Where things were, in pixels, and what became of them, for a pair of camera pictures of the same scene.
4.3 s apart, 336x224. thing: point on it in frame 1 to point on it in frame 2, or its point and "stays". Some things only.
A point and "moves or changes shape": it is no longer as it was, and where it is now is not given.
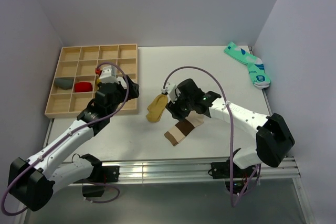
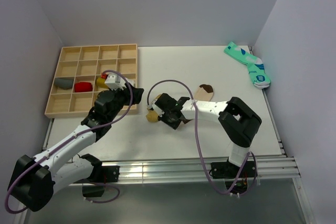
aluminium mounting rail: x=180 y=171 stays
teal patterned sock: x=259 y=77 stays
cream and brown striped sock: x=184 y=127 moves or changes shape
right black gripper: x=174 y=108 to x=174 y=125
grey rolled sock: x=64 y=83 stays
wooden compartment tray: x=76 y=82 stays
